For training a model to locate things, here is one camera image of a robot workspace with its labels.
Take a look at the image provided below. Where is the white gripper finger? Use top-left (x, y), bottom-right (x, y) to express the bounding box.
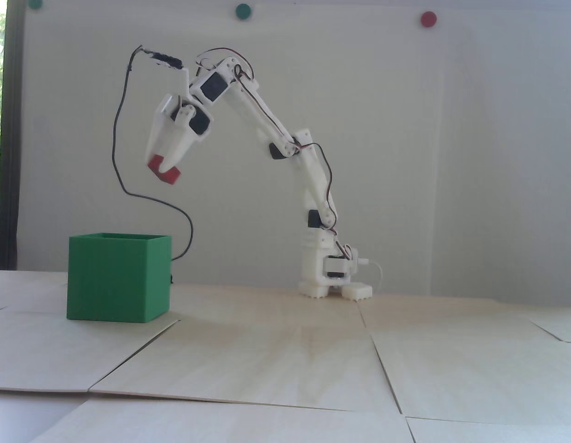
top-left (161, 105), bottom-right (199, 174)
top-left (145, 94), bottom-right (176, 161)

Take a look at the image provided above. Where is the dark window frame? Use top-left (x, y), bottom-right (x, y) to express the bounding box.
top-left (4, 0), bottom-right (26, 270)

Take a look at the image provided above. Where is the green box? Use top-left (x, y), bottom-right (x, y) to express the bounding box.
top-left (66, 233), bottom-right (173, 323)

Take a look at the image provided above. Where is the red block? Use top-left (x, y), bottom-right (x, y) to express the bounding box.
top-left (148, 156), bottom-right (181, 186)

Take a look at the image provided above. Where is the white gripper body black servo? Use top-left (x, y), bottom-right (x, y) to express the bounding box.
top-left (174, 94), bottom-right (215, 139)

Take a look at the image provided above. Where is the black camera cable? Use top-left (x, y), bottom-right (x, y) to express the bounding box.
top-left (111, 45), bottom-right (194, 284)

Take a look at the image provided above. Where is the white power cable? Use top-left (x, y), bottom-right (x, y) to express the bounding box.
top-left (359, 259), bottom-right (384, 295)

